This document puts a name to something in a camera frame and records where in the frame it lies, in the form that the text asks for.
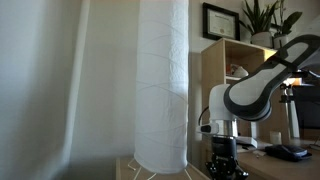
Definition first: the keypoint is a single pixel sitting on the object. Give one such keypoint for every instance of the light wooden shelf unit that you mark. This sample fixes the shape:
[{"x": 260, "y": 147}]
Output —
[{"x": 213, "y": 63}]

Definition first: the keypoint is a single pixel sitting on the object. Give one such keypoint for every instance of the green plant in white pot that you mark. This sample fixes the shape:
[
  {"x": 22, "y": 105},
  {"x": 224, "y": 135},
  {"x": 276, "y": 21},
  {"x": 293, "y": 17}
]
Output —
[{"x": 261, "y": 38}]

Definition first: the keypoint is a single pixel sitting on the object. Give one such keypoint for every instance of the white bowl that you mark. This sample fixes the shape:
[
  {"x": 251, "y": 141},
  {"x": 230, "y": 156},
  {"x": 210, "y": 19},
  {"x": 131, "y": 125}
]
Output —
[{"x": 240, "y": 72}]

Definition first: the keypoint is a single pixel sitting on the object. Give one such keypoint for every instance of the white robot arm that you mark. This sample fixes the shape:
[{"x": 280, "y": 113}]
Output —
[{"x": 253, "y": 90}]

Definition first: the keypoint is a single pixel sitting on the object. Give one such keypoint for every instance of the black framed certificate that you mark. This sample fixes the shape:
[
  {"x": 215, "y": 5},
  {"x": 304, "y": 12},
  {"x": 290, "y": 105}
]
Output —
[{"x": 221, "y": 22}]

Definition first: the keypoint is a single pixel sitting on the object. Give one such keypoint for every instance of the white candle cup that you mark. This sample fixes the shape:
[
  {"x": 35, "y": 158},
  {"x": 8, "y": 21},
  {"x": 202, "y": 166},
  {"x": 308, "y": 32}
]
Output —
[{"x": 275, "y": 137}]

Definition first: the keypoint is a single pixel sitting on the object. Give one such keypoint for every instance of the light wooden desk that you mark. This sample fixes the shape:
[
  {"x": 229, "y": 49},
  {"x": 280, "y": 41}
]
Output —
[{"x": 283, "y": 170}]

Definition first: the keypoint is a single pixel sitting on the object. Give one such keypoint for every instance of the black monitor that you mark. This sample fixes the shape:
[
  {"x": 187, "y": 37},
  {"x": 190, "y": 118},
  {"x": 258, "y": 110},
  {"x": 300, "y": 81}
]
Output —
[{"x": 308, "y": 110}]

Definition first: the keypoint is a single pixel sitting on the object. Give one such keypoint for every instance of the green plant in grey pot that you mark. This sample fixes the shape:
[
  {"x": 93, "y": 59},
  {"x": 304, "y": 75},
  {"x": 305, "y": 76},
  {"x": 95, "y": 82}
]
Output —
[{"x": 280, "y": 41}]

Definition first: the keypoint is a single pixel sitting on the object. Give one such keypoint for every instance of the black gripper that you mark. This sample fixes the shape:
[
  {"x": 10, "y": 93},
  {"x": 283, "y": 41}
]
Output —
[{"x": 224, "y": 146}]

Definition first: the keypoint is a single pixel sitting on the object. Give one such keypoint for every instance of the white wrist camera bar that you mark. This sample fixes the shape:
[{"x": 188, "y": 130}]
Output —
[{"x": 208, "y": 128}]

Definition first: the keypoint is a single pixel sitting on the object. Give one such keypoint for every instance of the black pouch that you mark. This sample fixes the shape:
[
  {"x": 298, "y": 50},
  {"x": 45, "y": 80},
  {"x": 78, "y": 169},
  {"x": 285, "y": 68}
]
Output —
[{"x": 286, "y": 151}]

